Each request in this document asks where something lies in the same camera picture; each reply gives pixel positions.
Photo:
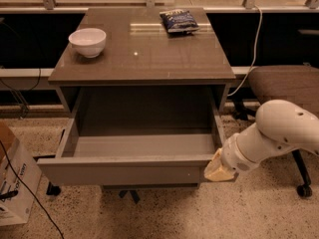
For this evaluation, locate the brown office chair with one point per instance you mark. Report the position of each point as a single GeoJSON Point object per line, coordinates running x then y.
{"type": "Point", "coordinates": [296, 84]}

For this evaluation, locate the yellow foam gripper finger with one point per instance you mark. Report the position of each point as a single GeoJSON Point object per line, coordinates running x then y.
{"type": "Point", "coordinates": [220, 168]}

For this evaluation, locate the white ceramic bowl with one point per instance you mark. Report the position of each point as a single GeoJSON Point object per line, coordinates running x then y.
{"type": "Point", "coordinates": [88, 42]}

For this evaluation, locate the grey top drawer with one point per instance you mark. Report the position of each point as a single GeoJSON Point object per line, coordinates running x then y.
{"type": "Point", "coordinates": [126, 137]}

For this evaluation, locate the cardboard box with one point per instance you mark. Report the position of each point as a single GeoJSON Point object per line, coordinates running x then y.
{"type": "Point", "coordinates": [18, 169]}

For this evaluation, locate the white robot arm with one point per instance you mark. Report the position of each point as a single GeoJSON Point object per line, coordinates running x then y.
{"type": "Point", "coordinates": [280, 127]}

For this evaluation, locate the blue chip bag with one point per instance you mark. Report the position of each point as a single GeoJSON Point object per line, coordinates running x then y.
{"type": "Point", "coordinates": [178, 21]}

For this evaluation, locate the grey cabinet desk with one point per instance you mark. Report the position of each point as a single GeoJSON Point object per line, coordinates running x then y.
{"type": "Point", "coordinates": [139, 51]}

